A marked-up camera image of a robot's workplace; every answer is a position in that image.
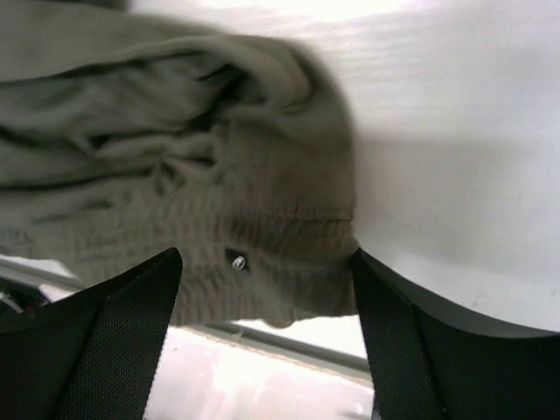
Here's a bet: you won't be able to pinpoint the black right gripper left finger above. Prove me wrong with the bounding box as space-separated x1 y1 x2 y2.
1 248 182 420

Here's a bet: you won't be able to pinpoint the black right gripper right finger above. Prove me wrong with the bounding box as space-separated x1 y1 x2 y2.
351 250 559 420

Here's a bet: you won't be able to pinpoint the olive green shorts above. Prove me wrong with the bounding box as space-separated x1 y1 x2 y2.
1 1 358 326

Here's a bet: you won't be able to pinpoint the aluminium table edge rail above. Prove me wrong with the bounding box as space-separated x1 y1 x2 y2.
1 255 369 375

